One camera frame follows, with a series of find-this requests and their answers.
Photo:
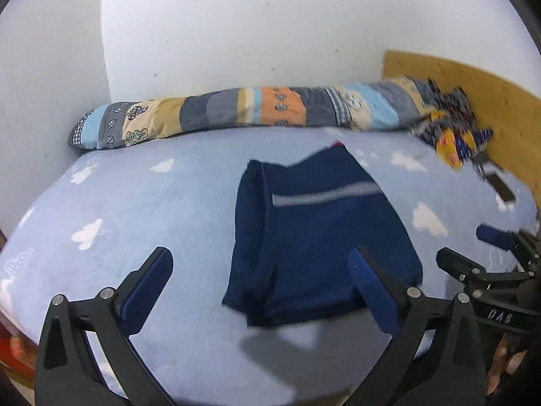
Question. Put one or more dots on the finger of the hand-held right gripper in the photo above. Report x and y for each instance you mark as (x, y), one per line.
(494, 234)
(458, 267)

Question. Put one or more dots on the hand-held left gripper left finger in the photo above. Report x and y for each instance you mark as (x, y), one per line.
(146, 287)

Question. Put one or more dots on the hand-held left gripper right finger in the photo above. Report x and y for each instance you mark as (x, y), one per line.
(376, 296)

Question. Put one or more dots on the navy blue work jacket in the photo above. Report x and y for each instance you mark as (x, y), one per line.
(317, 237)

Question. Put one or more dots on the person's right hand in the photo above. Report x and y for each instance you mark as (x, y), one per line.
(509, 359)

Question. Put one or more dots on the black smartphone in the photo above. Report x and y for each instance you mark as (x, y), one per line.
(501, 188)

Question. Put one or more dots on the light blue cloud bed sheet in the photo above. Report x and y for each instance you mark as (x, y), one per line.
(126, 203)

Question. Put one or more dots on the dark patterned cloth with yellow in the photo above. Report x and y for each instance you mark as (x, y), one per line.
(452, 143)

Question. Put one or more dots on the wooden headboard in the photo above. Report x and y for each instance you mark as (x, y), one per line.
(498, 101)

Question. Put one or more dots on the red object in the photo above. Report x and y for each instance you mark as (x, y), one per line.
(17, 351)

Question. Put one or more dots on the rolled patchwork quilt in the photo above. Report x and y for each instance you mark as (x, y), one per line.
(211, 110)

